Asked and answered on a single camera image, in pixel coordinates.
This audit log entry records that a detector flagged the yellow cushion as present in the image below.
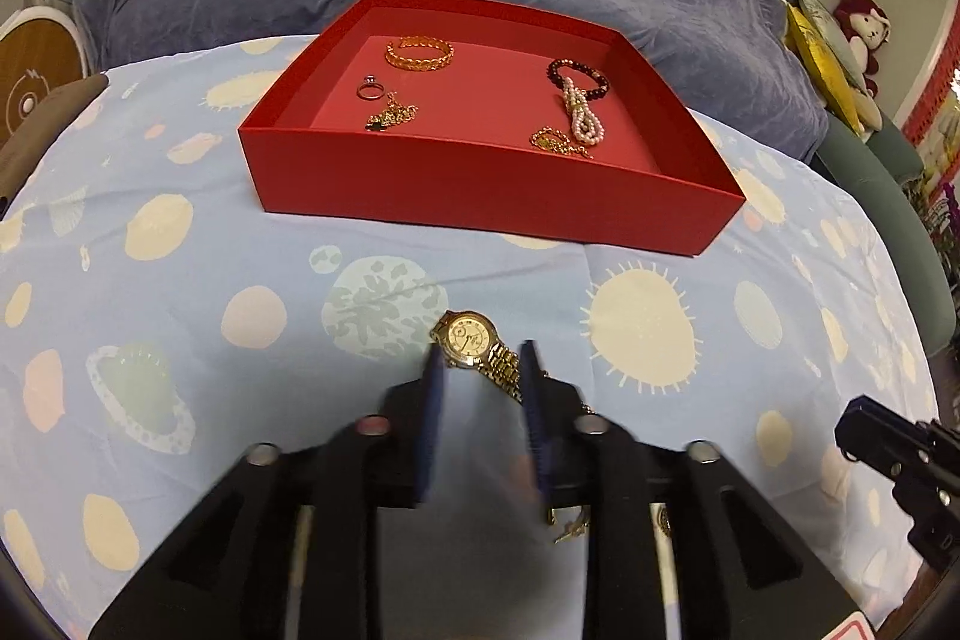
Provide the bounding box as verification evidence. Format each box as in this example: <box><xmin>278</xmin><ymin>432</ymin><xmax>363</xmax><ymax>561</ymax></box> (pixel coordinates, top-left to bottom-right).
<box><xmin>784</xmin><ymin>0</ymin><xmax>871</xmax><ymax>135</ymax></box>

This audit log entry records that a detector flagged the red wall decoration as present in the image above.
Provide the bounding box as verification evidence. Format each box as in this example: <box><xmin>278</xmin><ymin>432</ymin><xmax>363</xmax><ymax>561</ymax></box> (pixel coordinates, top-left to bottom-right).
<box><xmin>900</xmin><ymin>21</ymin><xmax>960</xmax><ymax>150</ymax></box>

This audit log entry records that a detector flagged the gold chain necklace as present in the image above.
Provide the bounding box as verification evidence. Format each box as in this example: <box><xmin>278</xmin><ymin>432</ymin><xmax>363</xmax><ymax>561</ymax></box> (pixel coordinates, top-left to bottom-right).
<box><xmin>529</xmin><ymin>124</ymin><xmax>595</xmax><ymax>161</ymax></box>

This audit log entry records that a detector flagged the gold bangle bracelet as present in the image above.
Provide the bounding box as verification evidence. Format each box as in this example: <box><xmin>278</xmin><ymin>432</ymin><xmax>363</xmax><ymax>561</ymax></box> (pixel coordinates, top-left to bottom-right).
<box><xmin>385</xmin><ymin>35</ymin><xmax>455</xmax><ymax>73</ymax></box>

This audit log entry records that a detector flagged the grey cushion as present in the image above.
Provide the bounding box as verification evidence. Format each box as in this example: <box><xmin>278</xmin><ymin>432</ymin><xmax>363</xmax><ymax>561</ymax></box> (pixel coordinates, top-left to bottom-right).
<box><xmin>793</xmin><ymin>0</ymin><xmax>867</xmax><ymax>90</ymax></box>

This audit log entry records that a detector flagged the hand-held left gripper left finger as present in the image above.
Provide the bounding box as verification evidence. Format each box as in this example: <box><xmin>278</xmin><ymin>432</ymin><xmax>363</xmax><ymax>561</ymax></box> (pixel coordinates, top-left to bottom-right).
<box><xmin>88</xmin><ymin>346</ymin><xmax>443</xmax><ymax>640</ymax></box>

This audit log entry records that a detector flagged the round white wooden side table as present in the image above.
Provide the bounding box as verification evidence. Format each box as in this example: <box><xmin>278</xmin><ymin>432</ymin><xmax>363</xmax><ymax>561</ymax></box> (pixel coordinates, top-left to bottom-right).
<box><xmin>0</xmin><ymin>4</ymin><xmax>82</xmax><ymax>150</ymax></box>

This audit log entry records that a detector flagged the black clover gold necklace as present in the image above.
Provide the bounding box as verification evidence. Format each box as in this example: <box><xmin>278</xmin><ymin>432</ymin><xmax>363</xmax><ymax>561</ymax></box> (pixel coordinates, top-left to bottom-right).
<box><xmin>364</xmin><ymin>92</ymin><xmax>421</xmax><ymax>135</ymax></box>

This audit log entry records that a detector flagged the red monkey plush toy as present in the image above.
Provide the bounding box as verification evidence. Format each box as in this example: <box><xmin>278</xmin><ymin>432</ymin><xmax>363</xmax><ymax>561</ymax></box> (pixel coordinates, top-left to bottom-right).
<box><xmin>831</xmin><ymin>0</ymin><xmax>895</xmax><ymax>100</ymax></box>

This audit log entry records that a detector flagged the colourful flower bouquet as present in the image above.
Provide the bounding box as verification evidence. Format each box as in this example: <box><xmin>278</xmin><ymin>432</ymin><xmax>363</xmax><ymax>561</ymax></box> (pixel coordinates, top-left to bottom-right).
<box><xmin>911</xmin><ymin>141</ymin><xmax>960</xmax><ymax>289</ymax></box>

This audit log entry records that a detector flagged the gold wrist watch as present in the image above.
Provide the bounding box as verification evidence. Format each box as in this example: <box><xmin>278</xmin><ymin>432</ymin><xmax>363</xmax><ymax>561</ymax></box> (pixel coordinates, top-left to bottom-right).
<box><xmin>429</xmin><ymin>308</ymin><xmax>526</xmax><ymax>405</ymax></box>

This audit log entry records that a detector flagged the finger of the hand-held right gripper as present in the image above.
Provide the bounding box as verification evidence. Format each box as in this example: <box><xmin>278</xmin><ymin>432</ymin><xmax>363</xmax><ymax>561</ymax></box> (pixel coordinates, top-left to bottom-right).
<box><xmin>921</xmin><ymin>419</ymin><xmax>960</xmax><ymax>462</ymax></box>
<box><xmin>834</xmin><ymin>395</ymin><xmax>931</xmax><ymax>483</ymax></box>

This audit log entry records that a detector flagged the brown leather pad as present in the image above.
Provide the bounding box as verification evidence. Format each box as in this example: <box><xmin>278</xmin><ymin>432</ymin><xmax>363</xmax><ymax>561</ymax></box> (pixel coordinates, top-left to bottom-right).
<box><xmin>0</xmin><ymin>72</ymin><xmax>110</xmax><ymax>214</ymax></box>

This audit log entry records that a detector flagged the pearl bracelet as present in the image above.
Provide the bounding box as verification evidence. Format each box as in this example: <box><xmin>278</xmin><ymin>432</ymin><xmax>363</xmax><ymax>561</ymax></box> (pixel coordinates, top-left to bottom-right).
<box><xmin>561</xmin><ymin>76</ymin><xmax>607</xmax><ymax>148</ymax></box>

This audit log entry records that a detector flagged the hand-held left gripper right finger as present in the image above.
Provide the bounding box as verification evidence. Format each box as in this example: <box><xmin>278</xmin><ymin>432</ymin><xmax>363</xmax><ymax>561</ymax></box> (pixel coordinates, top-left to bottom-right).
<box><xmin>519</xmin><ymin>338</ymin><xmax>860</xmax><ymax>640</ymax></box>

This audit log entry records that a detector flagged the cream cushion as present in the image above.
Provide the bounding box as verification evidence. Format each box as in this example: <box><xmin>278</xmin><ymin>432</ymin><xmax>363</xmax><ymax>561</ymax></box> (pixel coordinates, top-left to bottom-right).
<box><xmin>851</xmin><ymin>89</ymin><xmax>886</xmax><ymax>133</ymax></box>

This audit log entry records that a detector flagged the dark bead bracelet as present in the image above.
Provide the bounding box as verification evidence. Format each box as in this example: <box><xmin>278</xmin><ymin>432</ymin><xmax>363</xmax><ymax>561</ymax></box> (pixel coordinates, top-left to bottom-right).
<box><xmin>546</xmin><ymin>58</ymin><xmax>607</xmax><ymax>103</ymax></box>

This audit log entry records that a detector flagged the green sofa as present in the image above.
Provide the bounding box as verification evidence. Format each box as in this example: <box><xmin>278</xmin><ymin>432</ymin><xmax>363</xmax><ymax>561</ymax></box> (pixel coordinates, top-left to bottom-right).
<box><xmin>41</xmin><ymin>0</ymin><xmax>960</xmax><ymax>356</ymax></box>

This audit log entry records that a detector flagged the red cardboard box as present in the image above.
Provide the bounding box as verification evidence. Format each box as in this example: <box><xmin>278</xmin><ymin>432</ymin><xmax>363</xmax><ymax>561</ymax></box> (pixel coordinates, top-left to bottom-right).
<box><xmin>238</xmin><ymin>0</ymin><xmax>747</xmax><ymax>256</ymax></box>

